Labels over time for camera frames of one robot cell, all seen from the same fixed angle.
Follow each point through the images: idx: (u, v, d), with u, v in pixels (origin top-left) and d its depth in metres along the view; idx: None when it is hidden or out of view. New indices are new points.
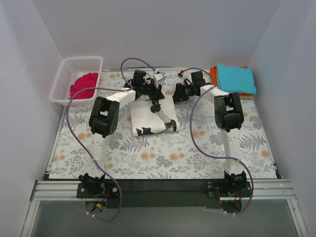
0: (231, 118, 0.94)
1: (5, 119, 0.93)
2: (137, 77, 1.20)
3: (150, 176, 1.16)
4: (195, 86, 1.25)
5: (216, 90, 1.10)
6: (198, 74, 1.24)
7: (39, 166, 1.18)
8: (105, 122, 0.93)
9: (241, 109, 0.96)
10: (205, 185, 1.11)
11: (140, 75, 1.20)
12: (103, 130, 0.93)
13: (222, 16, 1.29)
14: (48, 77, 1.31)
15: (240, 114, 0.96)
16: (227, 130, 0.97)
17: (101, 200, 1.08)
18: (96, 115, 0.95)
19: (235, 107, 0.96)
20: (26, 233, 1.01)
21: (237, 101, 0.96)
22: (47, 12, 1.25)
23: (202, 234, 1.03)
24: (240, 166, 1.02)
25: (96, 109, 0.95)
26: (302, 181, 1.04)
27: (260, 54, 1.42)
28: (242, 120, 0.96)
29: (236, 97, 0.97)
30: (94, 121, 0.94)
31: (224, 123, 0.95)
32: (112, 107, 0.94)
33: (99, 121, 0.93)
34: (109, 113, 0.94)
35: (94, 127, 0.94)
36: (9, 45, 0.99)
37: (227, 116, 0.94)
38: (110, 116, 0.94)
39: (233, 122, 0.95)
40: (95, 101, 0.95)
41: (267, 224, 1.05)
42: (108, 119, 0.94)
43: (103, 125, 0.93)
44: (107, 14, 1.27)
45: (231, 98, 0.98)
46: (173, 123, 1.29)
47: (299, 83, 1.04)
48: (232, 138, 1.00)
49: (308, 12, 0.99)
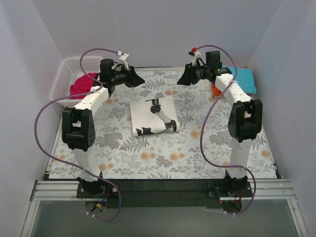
0: (248, 130, 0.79)
1: (5, 119, 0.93)
2: (105, 68, 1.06)
3: (150, 176, 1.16)
4: (210, 70, 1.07)
5: (235, 89, 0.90)
6: (214, 56, 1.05)
7: (39, 166, 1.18)
8: (81, 136, 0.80)
9: (260, 120, 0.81)
10: (205, 185, 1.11)
11: (109, 66, 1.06)
12: (82, 143, 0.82)
13: (222, 16, 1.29)
14: (48, 77, 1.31)
15: (258, 125, 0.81)
16: (240, 140, 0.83)
17: (101, 200, 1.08)
18: (68, 129, 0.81)
19: (254, 117, 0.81)
20: (25, 233, 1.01)
21: (259, 111, 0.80)
22: (47, 12, 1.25)
23: (202, 234, 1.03)
24: (244, 171, 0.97)
25: (66, 122, 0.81)
26: (302, 181, 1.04)
27: (259, 54, 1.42)
28: (258, 132, 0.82)
29: (258, 103, 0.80)
30: (68, 137, 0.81)
31: (239, 134, 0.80)
32: (84, 117, 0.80)
33: (73, 136, 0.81)
34: (82, 125, 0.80)
35: (70, 142, 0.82)
36: (10, 45, 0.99)
37: (244, 126, 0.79)
38: (84, 128, 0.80)
39: (248, 134, 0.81)
40: (63, 114, 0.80)
41: (267, 224, 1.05)
42: (83, 132, 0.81)
43: (79, 139, 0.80)
44: (107, 14, 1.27)
45: (252, 105, 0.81)
46: (173, 124, 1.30)
47: (299, 83, 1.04)
48: (243, 148, 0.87)
49: (307, 12, 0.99)
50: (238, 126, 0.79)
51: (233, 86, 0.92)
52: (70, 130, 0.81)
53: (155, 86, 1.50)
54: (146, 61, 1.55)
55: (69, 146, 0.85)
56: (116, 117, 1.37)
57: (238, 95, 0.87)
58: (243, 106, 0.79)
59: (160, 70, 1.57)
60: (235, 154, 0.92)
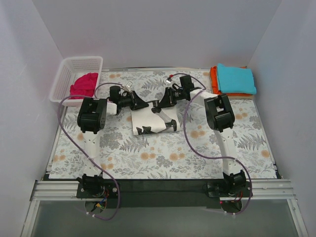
0: (222, 117, 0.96)
1: (5, 119, 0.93)
2: (113, 94, 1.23)
3: (150, 176, 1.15)
4: (185, 91, 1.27)
5: (206, 93, 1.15)
6: (186, 79, 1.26)
7: (40, 166, 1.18)
8: (93, 119, 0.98)
9: (231, 109, 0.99)
10: (205, 186, 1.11)
11: (117, 91, 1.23)
12: (93, 126, 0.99)
13: (222, 16, 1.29)
14: (48, 77, 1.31)
15: (231, 114, 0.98)
16: (220, 130, 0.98)
17: (101, 200, 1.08)
18: (85, 112, 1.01)
19: (225, 107, 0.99)
20: (26, 233, 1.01)
21: (227, 102, 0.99)
22: (47, 12, 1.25)
23: (202, 234, 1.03)
24: (238, 165, 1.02)
25: (84, 108, 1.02)
26: (302, 181, 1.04)
27: (260, 54, 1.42)
28: (233, 120, 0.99)
29: (225, 97, 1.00)
30: (83, 118, 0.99)
31: (217, 123, 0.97)
32: (101, 103, 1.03)
33: (88, 117, 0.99)
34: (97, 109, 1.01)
35: (84, 123, 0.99)
36: (9, 45, 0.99)
37: (218, 116, 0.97)
38: (98, 111, 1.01)
39: (225, 122, 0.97)
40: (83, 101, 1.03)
41: (267, 224, 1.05)
42: (97, 114, 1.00)
43: (93, 121, 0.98)
44: (107, 14, 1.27)
45: (220, 99, 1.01)
46: (174, 123, 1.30)
47: (299, 83, 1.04)
48: (226, 138, 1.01)
49: (308, 12, 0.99)
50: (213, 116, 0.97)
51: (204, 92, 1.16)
52: (86, 114, 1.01)
53: (155, 86, 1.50)
54: (146, 61, 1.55)
55: (82, 129, 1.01)
56: (116, 117, 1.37)
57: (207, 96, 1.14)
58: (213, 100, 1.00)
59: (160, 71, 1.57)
60: (223, 149, 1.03)
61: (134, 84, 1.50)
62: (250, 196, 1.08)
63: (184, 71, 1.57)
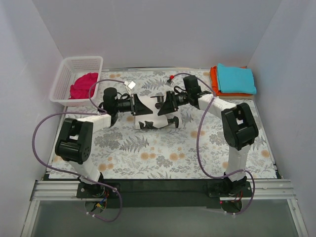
0: (245, 137, 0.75)
1: (5, 119, 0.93)
2: (107, 99, 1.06)
3: (150, 176, 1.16)
4: (191, 95, 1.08)
5: (219, 101, 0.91)
6: (192, 82, 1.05)
7: (40, 166, 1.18)
8: (75, 150, 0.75)
9: (254, 122, 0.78)
10: (205, 186, 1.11)
11: (111, 97, 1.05)
12: (75, 157, 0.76)
13: (222, 16, 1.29)
14: (48, 77, 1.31)
15: (254, 127, 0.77)
16: (239, 147, 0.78)
17: (101, 200, 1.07)
18: (64, 139, 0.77)
19: (246, 121, 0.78)
20: (26, 233, 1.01)
21: (249, 113, 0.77)
22: (47, 12, 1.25)
23: (202, 234, 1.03)
24: (244, 172, 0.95)
25: (63, 132, 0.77)
26: (302, 181, 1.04)
27: (259, 54, 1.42)
28: (256, 135, 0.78)
29: (247, 107, 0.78)
30: (62, 148, 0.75)
31: (237, 143, 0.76)
32: (85, 128, 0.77)
33: (68, 146, 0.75)
34: (79, 137, 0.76)
35: (63, 154, 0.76)
36: (10, 45, 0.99)
37: (241, 135, 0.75)
38: (81, 139, 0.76)
39: (247, 139, 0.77)
40: (62, 124, 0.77)
41: (267, 225, 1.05)
42: (79, 143, 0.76)
43: (74, 152, 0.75)
44: (107, 14, 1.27)
45: (240, 110, 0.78)
46: (176, 120, 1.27)
47: (299, 83, 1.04)
48: (242, 154, 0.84)
49: (308, 12, 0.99)
50: (234, 135, 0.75)
51: (217, 99, 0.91)
52: (65, 141, 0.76)
53: (155, 86, 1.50)
54: (146, 61, 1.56)
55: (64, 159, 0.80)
56: None
57: (223, 105, 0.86)
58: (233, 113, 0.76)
59: (160, 71, 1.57)
60: (235, 161, 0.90)
61: (134, 84, 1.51)
62: (250, 197, 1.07)
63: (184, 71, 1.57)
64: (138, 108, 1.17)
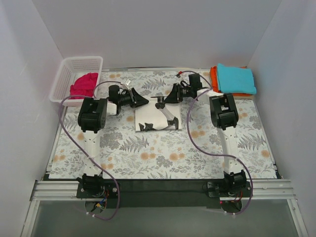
0: (226, 117, 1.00)
1: (5, 118, 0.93)
2: (112, 93, 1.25)
3: (149, 176, 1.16)
4: (193, 90, 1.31)
5: (212, 92, 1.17)
6: (195, 77, 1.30)
7: (40, 166, 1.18)
8: (94, 119, 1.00)
9: (235, 108, 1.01)
10: (205, 185, 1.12)
11: (116, 91, 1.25)
12: (94, 125, 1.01)
13: (222, 16, 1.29)
14: (48, 77, 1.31)
15: (235, 112, 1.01)
16: (223, 128, 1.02)
17: (101, 200, 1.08)
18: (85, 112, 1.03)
19: (229, 106, 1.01)
20: (26, 233, 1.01)
21: (231, 101, 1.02)
22: (47, 12, 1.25)
23: (202, 234, 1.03)
24: (239, 165, 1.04)
25: (85, 107, 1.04)
26: (302, 181, 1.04)
27: (259, 55, 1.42)
28: (237, 119, 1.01)
29: (230, 97, 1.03)
30: (84, 117, 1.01)
31: (219, 122, 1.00)
32: (101, 103, 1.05)
33: (89, 116, 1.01)
34: (98, 109, 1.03)
35: (84, 122, 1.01)
36: (9, 45, 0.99)
37: (223, 115, 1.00)
38: (99, 110, 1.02)
39: (228, 121, 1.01)
40: (83, 101, 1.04)
41: (267, 224, 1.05)
42: (98, 113, 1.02)
43: (94, 120, 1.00)
44: (107, 14, 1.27)
45: (225, 98, 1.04)
46: (176, 121, 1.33)
47: (299, 83, 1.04)
48: (228, 136, 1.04)
49: (308, 12, 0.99)
50: (217, 115, 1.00)
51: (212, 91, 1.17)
52: (86, 113, 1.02)
53: (155, 86, 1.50)
54: (146, 61, 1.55)
55: (82, 129, 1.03)
56: (116, 117, 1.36)
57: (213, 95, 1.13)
58: (217, 99, 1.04)
59: (160, 71, 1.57)
60: (225, 147, 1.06)
61: (134, 84, 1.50)
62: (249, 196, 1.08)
63: (184, 71, 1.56)
64: (137, 99, 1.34)
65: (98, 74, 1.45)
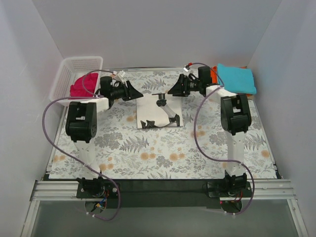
0: (238, 121, 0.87)
1: (5, 118, 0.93)
2: (104, 85, 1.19)
3: (150, 176, 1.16)
4: (201, 86, 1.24)
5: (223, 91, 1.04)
6: (206, 72, 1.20)
7: (40, 166, 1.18)
8: (84, 127, 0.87)
9: (249, 111, 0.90)
10: (205, 185, 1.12)
11: (108, 82, 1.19)
12: (85, 134, 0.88)
13: (222, 16, 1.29)
14: (48, 77, 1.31)
15: (249, 115, 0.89)
16: (233, 133, 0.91)
17: (101, 200, 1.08)
18: (73, 120, 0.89)
19: (243, 108, 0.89)
20: (25, 233, 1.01)
21: (245, 102, 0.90)
22: (47, 12, 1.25)
23: (202, 234, 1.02)
24: (242, 168, 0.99)
25: (72, 114, 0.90)
26: (302, 181, 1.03)
27: (259, 55, 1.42)
28: (249, 123, 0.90)
29: (244, 98, 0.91)
30: (71, 127, 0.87)
31: (231, 126, 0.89)
32: (89, 108, 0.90)
33: (77, 124, 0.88)
34: (86, 115, 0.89)
35: (72, 133, 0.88)
36: (10, 46, 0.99)
37: (234, 119, 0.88)
38: (88, 118, 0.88)
39: (240, 125, 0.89)
40: (69, 107, 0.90)
41: (268, 225, 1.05)
42: (86, 121, 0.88)
43: (83, 129, 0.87)
44: (107, 15, 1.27)
45: (238, 99, 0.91)
46: (177, 118, 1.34)
47: (299, 83, 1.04)
48: (237, 141, 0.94)
49: (307, 13, 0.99)
50: (228, 118, 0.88)
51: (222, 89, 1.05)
52: (74, 121, 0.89)
53: (155, 86, 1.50)
54: (146, 61, 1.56)
55: (72, 139, 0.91)
56: (116, 117, 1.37)
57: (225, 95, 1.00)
58: (230, 100, 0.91)
59: (160, 71, 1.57)
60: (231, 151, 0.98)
61: (134, 84, 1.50)
62: (251, 197, 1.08)
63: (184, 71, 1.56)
64: (132, 93, 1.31)
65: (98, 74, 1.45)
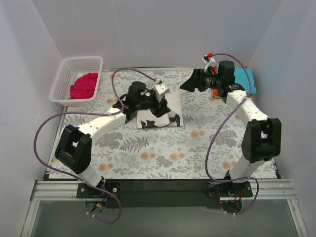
0: (264, 153, 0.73)
1: (5, 118, 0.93)
2: (132, 93, 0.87)
3: (149, 176, 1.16)
4: (222, 86, 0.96)
5: (249, 106, 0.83)
6: (228, 69, 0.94)
7: (40, 166, 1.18)
8: (70, 161, 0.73)
9: (278, 141, 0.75)
10: (205, 185, 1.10)
11: (138, 91, 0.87)
12: (70, 168, 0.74)
13: (222, 16, 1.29)
14: (48, 77, 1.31)
15: (278, 147, 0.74)
16: (252, 161, 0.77)
17: (101, 200, 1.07)
18: (63, 147, 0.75)
19: (272, 138, 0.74)
20: (26, 233, 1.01)
21: (278, 132, 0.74)
22: (47, 12, 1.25)
23: (202, 234, 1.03)
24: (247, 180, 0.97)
25: (63, 140, 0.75)
26: (302, 181, 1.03)
27: (259, 55, 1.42)
28: (275, 155, 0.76)
29: (278, 125, 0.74)
30: (60, 155, 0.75)
31: (254, 157, 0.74)
32: (81, 143, 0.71)
33: (66, 155, 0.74)
34: (76, 149, 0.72)
35: (61, 160, 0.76)
36: (10, 46, 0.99)
37: (260, 149, 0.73)
38: (77, 154, 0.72)
39: (265, 156, 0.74)
40: (62, 131, 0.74)
41: (268, 225, 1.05)
42: (75, 156, 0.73)
43: (69, 163, 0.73)
44: (107, 14, 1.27)
45: (268, 124, 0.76)
46: (177, 118, 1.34)
47: (298, 83, 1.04)
48: (252, 166, 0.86)
49: (307, 13, 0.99)
50: (253, 147, 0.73)
51: (247, 102, 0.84)
52: (65, 149, 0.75)
53: (155, 86, 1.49)
54: (146, 61, 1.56)
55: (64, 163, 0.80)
56: None
57: (254, 113, 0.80)
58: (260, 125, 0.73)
59: (160, 71, 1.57)
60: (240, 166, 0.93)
61: None
62: (254, 198, 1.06)
63: (184, 71, 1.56)
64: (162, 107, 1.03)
65: (98, 74, 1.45)
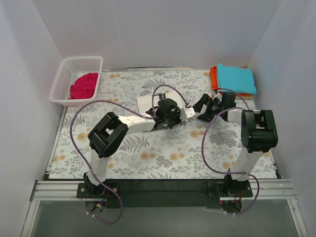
0: (259, 138, 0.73)
1: (5, 118, 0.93)
2: (164, 105, 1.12)
3: (150, 176, 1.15)
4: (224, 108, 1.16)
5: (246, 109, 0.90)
6: (229, 96, 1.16)
7: (40, 166, 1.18)
8: (102, 143, 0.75)
9: (275, 128, 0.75)
10: (205, 185, 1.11)
11: (168, 104, 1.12)
12: (99, 150, 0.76)
13: (222, 16, 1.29)
14: (48, 77, 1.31)
15: (274, 133, 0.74)
16: (250, 149, 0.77)
17: (101, 200, 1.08)
18: (99, 130, 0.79)
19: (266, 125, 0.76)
20: (25, 233, 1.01)
21: (271, 119, 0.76)
22: (47, 12, 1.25)
23: (202, 234, 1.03)
24: (246, 176, 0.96)
25: (102, 123, 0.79)
26: (302, 181, 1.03)
27: (259, 55, 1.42)
28: (275, 142, 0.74)
29: (269, 113, 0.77)
30: (94, 136, 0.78)
31: (251, 142, 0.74)
32: (119, 129, 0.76)
33: (100, 137, 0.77)
34: (112, 133, 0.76)
35: (92, 140, 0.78)
36: (10, 45, 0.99)
37: (255, 134, 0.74)
38: (111, 138, 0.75)
39: (262, 143, 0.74)
40: (105, 115, 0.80)
41: (267, 224, 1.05)
42: (108, 139, 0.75)
43: (100, 144, 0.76)
44: (106, 14, 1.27)
45: (262, 115, 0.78)
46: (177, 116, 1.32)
47: (298, 83, 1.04)
48: (251, 158, 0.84)
49: (308, 12, 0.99)
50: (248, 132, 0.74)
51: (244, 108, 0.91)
52: (100, 132, 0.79)
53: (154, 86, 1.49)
54: (146, 61, 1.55)
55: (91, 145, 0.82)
56: None
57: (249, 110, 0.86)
58: (252, 113, 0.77)
59: (160, 70, 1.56)
60: (240, 161, 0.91)
61: (134, 84, 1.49)
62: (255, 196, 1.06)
63: (184, 71, 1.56)
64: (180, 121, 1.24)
65: (98, 74, 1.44)
